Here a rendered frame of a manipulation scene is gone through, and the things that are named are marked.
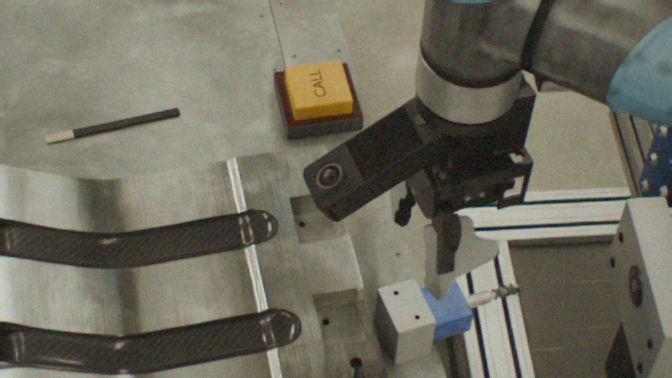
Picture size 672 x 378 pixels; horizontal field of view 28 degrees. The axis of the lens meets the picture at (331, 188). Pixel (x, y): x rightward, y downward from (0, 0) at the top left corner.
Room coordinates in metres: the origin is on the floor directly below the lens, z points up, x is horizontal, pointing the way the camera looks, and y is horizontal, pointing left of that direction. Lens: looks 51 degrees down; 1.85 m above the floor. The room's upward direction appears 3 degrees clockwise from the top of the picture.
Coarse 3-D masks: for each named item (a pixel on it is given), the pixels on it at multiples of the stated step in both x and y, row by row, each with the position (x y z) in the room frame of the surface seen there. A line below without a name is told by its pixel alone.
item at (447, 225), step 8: (440, 208) 0.63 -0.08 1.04; (448, 208) 0.63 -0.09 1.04; (440, 216) 0.62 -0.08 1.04; (448, 216) 0.62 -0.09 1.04; (456, 216) 0.63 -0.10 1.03; (432, 224) 0.63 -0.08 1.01; (440, 224) 0.62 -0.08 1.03; (448, 224) 0.62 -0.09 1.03; (456, 224) 0.62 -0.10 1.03; (440, 232) 0.62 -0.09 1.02; (448, 232) 0.62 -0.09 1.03; (456, 232) 0.62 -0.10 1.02; (440, 240) 0.62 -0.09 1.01; (448, 240) 0.61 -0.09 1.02; (456, 240) 0.62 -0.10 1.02; (440, 248) 0.62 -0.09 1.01; (448, 248) 0.61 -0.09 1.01; (456, 248) 0.62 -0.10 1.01; (440, 256) 0.61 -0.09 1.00; (448, 256) 0.61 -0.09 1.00; (440, 264) 0.61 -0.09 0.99; (448, 264) 0.62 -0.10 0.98; (440, 272) 0.61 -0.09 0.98; (448, 272) 0.62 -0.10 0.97
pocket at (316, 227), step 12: (300, 204) 0.75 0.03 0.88; (312, 204) 0.75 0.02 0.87; (300, 216) 0.75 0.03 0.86; (312, 216) 0.75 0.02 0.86; (324, 216) 0.75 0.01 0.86; (300, 228) 0.73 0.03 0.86; (312, 228) 0.74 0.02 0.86; (324, 228) 0.74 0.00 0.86; (336, 228) 0.73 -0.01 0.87; (300, 240) 0.72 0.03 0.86; (312, 240) 0.72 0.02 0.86; (324, 240) 0.72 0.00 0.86
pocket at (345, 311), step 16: (320, 304) 0.65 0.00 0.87; (336, 304) 0.65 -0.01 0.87; (352, 304) 0.65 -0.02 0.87; (320, 320) 0.64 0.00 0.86; (336, 320) 0.64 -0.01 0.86; (352, 320) 0.64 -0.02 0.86; (368, 320) 0.63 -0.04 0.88; (336, 336) 0.62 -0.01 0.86; (352, 336) 0.62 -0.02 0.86; (368, 336) 0.61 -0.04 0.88
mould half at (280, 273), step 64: (0, 192) 0.71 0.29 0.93; (64, 192) 0.74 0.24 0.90; (128, 192) 0.75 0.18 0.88; (192, 192) 0.75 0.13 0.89; (256, 192) 0.75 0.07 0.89; (0, 256) 0.64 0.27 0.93; (256, 256) 0.68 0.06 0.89; (320, 256) 0.69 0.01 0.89; (64, 320) 0.60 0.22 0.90; (128, 320) 0.61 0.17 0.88; (192, 320) 0.62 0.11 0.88
